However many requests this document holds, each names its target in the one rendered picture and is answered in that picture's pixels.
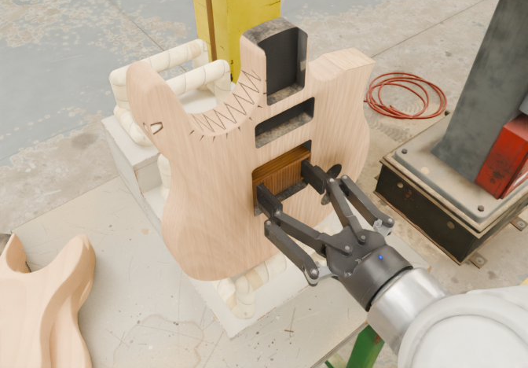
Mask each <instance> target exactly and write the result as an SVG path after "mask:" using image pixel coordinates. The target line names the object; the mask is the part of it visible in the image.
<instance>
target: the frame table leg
mask: <svg viewBox="0 0 528 368"><path fill-rule="evenodd" d="M384 344H385V341H384V340H383V339H382V338H381V337H380V336H379V334H378V333H377V332H376V331H375V330H374V329H373V328H372V327H371V326H370V325H367V326H366V327H365V328H364V329H363V330H362V331H361V332H360V333H359V334H358V335H357V339H356V341H355V343H354V346H353V349H352V352H351V354H350V357H349V359H348V362H347V364H346V367H345V368H372V367H373V365H374V363H375V361H376V359H377V357H378V355H379V353H380V352H381V350H382V348H383V346H384Z"/></svg>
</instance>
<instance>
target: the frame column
mask: <svg viewBox="0 0 528 368"><path fill-rule="evenodd" d="M527 92H528V0H499V1H498V3H497V6H496V9H495V10H494V13H493V16H492V18H491V20H490V23H489V26H488V28H487V30H486V33H485V35H484V38H483V40H482V43H481V46H480V47H479V49H478V52H477V55H476V57H475V60H474V63H473V65H472V67H471V70H470V72H469V75H468V77H467V80H466V82H465V84H464V88H463V90H462V92H461V94H460V97H459V100H458V102H457V104H456V108H455V109H454V111H453V114H452V117H451V119H450V121H449V125H448V127H447V129H446V131H445V133H444V135H443V136H442V138H441V140H440V141H439V142H437V143H436V144H435V145H434V146H433V147H432V148H431V149H430V153H432V154H433V155H434V156H436V157H437V158H438V159H440V160H441V161H442V162H444V163H445V164H447V165H448V166H450V167H451V168H452V169H453V170H455V171H456V172H458V173H459V174H461V175H462V176H464V177H465V178H466V179H467V180H469V181H470V182H472V183H473V184H475V185H477V184H476V183H475V179H476V177H477V175H478V174H479V172H480V170H481V168H482V166H483V164H484V162H485V161H486V158H487V157H488V155H489V153H490V150H491V149H492V148H493V145H494V143H495V141H496V140H497V137H498V135H499V133H500V132H501V130H502V128H503V126H504V125H506V124H507V123H509V122H510V121H512V120H513V119H514V118H515V117H517V116H518V115H520V114H521V113H523V112H522V111H520V110H519V106H520V105H521V104H522V102H523V99H524V97H525V96H526V94H527Z"/></svg>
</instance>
